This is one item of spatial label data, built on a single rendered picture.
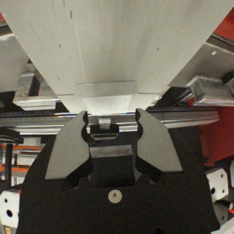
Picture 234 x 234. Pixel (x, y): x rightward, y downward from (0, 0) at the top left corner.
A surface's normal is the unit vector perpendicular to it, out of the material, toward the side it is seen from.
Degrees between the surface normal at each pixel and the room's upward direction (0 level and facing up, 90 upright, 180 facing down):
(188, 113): 90
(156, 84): 0
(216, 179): 90
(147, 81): 0
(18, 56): 0
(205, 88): 90
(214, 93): 90
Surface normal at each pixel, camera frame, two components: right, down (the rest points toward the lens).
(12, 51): 0.07, 0.95
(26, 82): 0.11, -0.32
